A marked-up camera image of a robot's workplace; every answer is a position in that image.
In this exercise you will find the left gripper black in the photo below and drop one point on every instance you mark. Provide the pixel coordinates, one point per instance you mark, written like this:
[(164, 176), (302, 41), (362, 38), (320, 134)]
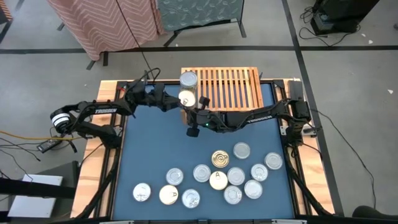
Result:
[(147, 95)]

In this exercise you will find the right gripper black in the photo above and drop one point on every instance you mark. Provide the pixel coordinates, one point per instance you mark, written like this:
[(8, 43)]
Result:
[(211, 121)]

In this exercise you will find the silver-lid seafood can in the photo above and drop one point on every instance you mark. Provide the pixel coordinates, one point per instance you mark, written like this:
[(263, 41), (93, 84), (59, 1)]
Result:
[(252, 189), (201, 173), (259, 172), (188, 79), (273, 160)]

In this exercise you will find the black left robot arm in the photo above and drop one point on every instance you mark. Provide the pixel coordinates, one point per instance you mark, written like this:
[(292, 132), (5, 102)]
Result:
[(102, 110)]

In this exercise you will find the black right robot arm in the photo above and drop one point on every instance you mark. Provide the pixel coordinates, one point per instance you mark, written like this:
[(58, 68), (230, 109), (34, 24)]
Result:
[(261, 118)]

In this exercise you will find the wooden slatted shelf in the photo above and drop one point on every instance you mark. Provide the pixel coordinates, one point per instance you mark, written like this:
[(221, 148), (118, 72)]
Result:
[(255, 84)]

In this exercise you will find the blue table mat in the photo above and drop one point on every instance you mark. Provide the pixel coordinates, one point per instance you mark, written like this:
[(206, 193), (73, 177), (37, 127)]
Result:
[(192, 146)]

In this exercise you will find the plain silver-lid can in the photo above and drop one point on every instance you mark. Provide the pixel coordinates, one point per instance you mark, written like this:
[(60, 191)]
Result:
[(241, 150)]

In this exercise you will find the black cloth rack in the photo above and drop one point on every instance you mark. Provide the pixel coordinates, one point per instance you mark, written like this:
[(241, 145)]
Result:
[(173, 38), (105, 60)]

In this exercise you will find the teal can silver lid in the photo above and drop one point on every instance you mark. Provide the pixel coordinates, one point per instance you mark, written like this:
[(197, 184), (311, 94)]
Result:
[(174, 176)]

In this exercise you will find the green-white can silver lid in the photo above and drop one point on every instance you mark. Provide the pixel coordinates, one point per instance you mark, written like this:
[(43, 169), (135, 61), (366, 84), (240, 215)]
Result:
[(236, 176)]

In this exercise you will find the red can silver lid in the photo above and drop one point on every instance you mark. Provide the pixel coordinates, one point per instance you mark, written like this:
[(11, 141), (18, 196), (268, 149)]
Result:
[(141, 192)]

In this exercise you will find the pink chevron cloth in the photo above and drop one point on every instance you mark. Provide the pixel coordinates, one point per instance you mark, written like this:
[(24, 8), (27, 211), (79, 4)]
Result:
[(102, 25)]

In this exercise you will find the black flat box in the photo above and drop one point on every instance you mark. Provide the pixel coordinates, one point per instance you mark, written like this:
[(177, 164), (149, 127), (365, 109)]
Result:
[(295, 89)]

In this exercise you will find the black power adapter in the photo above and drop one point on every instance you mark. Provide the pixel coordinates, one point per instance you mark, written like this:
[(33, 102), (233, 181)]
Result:
[(49, 146)]

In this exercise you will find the black metal bar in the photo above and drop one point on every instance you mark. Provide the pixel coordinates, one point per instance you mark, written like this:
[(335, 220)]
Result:
[(31, 188)]

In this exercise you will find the white box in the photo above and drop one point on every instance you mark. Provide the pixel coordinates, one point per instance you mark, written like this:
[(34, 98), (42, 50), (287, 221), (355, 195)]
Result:
[(31, 207)]

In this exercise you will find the black equipment case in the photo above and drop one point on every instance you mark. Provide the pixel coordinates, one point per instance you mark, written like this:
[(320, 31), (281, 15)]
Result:
[(342, 12)]

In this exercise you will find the orange striped object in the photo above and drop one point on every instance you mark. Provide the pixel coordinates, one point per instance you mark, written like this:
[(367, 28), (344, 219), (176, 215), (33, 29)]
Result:
[(4, 11)]

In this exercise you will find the black rounded object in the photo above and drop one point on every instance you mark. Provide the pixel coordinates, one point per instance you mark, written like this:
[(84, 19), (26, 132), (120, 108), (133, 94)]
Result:
[(373, 213)]

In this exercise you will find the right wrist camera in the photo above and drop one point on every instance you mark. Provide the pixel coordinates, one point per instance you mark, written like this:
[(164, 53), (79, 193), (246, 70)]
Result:
[(204, 101)]

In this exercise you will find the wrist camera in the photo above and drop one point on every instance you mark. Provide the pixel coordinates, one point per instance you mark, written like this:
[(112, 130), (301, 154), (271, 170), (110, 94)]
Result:
[(159, 88), (204, 101)]

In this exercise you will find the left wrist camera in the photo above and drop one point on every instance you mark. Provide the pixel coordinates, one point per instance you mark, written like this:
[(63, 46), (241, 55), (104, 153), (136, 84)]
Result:
[(159, 88)]

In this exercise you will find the white strip on frame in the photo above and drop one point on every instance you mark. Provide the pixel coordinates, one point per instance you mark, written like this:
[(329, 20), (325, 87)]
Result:
[(116, 222), (289, 221)]

